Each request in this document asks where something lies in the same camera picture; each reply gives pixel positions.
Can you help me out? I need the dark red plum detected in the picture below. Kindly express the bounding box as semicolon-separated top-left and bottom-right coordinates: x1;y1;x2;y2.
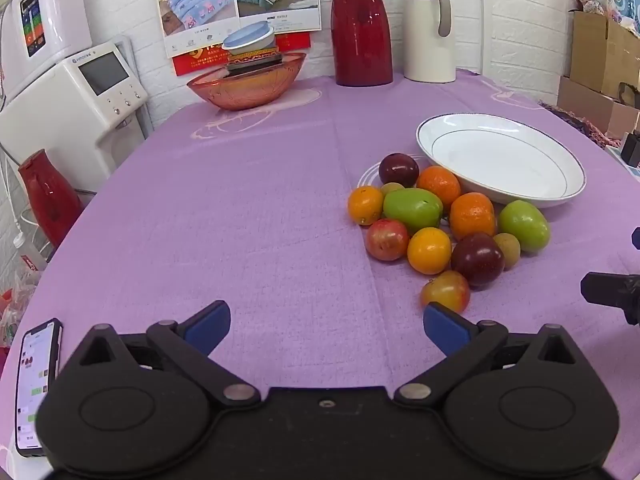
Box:
378;153;420;188
451;232;505;289

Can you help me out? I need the purple tablecloth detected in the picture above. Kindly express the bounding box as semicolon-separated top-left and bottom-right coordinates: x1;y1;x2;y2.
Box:
0;67;640;480

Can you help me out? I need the red paper sheet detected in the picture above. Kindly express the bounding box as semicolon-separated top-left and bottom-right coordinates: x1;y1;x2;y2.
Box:
171;30;313;77

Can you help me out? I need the white wall pipe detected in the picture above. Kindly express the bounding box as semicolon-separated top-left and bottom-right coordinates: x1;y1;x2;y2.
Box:
477;0;493;76

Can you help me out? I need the red glass bowl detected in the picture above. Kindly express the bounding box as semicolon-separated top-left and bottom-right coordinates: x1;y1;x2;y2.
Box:
186;52;307;111

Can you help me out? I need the clear plastic bottle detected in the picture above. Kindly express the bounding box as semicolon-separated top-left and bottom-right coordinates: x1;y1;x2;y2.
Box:
12;235;48;273

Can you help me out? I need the white water dispenser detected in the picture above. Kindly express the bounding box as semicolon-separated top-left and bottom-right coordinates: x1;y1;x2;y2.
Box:
0;42;151;196

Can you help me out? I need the red-green tomato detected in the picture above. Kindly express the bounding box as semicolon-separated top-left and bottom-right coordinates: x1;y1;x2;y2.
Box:
364;218;411;262

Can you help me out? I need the small round orange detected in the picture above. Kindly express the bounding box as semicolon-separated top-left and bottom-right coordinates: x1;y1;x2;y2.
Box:
348;185;385;226

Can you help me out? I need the red thermos jug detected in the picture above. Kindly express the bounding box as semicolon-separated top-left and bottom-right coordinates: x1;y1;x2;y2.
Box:
331;0;394;87

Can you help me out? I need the red cherry tomato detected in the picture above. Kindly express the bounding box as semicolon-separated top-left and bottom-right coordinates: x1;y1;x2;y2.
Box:
420;270;471;314

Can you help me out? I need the small yellow-brown fruit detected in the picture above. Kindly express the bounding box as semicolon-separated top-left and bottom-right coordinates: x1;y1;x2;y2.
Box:
492;233;522;271

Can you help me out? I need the yellow cherry tomato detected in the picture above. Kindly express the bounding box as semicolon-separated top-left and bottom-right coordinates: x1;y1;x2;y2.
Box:
407;227;453;276

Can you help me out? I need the blue lidded bowl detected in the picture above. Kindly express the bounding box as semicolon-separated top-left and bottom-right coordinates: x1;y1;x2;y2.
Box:
221;21;277;56

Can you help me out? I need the orange tangerine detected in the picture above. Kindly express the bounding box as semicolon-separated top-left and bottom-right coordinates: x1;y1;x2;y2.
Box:
449;192;496;242
416;165;462;206

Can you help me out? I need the white thermos jug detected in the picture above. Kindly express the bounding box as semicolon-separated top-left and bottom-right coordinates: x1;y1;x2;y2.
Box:
403;0;457;83

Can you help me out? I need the red glass jug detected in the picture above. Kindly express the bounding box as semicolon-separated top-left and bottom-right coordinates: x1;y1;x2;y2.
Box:
17;149;83;250

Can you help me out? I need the tall cardboard box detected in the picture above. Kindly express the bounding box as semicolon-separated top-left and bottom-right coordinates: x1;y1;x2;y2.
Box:
570;0;640;101

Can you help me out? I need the black power adapter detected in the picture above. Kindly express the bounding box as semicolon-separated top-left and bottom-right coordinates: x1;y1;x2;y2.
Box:
620;130;640;168

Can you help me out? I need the white power strip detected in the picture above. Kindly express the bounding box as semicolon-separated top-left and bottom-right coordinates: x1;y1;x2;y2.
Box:
605;145;640;181

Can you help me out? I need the green mango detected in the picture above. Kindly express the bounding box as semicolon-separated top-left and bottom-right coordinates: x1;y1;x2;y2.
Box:
497;200;551;254
382;187;444;236

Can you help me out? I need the dark patterned cloth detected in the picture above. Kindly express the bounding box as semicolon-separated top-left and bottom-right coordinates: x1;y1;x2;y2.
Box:
540;100;621;148

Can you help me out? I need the white wall water purifier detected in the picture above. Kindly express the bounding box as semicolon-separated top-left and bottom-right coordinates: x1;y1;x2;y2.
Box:
0;0;93;91

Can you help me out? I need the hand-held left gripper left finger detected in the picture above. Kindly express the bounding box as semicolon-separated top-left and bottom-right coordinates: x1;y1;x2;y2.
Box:
62;300;262;407

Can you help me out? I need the white plate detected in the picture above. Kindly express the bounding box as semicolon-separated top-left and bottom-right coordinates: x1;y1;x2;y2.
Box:
416;113;587;209

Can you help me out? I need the black smartphone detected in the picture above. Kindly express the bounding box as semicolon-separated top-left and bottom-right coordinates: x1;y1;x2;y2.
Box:
14;317;64;458

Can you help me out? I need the low cardboard box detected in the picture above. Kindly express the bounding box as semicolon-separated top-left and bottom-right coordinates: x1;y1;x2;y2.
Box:
557;76;640;141

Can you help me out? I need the clear plastic bag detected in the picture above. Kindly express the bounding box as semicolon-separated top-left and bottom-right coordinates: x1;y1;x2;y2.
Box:
0;255;41;351

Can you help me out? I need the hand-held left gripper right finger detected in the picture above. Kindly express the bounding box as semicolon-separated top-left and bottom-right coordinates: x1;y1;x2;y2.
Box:
394;301;593;406

